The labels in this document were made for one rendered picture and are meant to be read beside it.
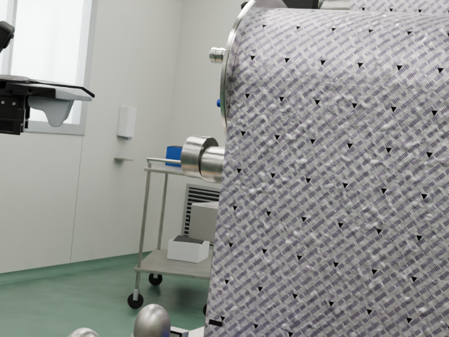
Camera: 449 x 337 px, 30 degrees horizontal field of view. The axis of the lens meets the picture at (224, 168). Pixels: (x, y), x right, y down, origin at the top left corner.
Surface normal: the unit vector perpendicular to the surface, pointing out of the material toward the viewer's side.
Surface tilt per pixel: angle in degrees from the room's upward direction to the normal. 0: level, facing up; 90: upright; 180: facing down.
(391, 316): 90
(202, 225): 90
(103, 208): 90
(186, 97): 90
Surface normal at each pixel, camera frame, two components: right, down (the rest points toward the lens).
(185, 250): -0.22, 0.03
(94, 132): 0.88, 0.12
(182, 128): -0.47, 0.00
